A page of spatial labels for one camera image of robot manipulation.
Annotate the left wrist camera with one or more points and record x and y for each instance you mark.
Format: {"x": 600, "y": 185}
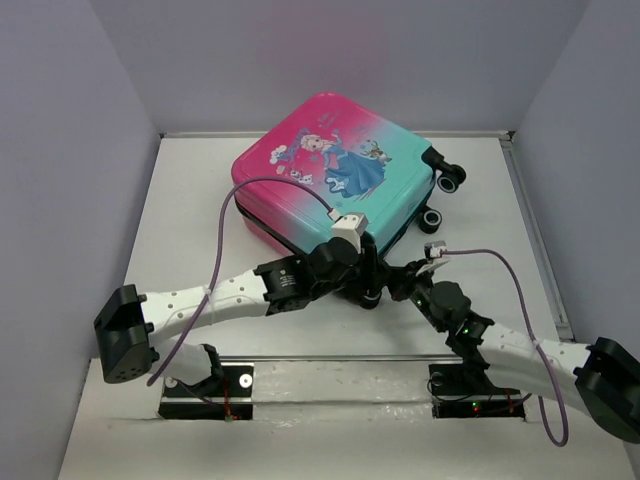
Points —
{"x": 350, "y": 228}

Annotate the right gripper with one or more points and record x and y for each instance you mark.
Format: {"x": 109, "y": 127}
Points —
{"x": 403, "y": 279}

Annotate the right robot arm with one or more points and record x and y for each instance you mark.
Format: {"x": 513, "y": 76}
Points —
{"x": 601, "y": 379}

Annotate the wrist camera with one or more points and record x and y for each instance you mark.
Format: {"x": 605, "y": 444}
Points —
{"x": 350, "y": 228}
{"x": 435, "y": 257}

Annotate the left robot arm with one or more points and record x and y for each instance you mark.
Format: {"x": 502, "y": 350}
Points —
{"x": 139, "y": 334}

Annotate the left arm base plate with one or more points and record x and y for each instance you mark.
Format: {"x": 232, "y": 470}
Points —
{"x": 227, "y": 400}

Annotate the pink and teal suitcase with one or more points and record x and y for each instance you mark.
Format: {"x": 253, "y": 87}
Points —
{"x": 333, "y": 152}

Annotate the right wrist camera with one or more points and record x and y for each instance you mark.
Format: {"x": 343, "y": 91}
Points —
{"x": 435, "y": 257}

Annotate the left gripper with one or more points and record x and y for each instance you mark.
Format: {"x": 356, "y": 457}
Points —
{"x": 371, "y": 282}

